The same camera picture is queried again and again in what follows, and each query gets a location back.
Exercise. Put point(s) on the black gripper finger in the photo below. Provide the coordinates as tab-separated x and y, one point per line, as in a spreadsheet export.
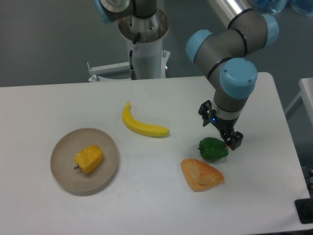
205	112
232	139

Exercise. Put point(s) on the beige round plate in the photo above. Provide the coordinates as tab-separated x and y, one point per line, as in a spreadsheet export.
76	181

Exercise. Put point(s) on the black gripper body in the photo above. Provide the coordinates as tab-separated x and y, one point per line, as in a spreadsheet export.
224	121

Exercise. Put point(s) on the green toy pepper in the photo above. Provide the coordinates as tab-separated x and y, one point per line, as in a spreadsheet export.
212	149

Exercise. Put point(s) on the black device at edge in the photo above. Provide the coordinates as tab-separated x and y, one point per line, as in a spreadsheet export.
304	208

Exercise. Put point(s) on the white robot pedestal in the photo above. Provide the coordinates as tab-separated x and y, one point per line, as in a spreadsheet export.
147	59

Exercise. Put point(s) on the yellow toy banana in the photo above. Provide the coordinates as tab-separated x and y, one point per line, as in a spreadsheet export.
149	130

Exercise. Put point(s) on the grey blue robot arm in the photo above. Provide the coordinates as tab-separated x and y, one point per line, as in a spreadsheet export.
221	58

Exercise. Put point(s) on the yellow toy pepper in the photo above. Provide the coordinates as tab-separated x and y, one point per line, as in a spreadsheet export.
89	158

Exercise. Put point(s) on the white side table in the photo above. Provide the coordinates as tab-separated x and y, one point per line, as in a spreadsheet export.
304	96

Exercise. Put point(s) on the orange toy pastry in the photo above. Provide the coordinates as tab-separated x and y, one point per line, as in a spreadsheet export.
200	176

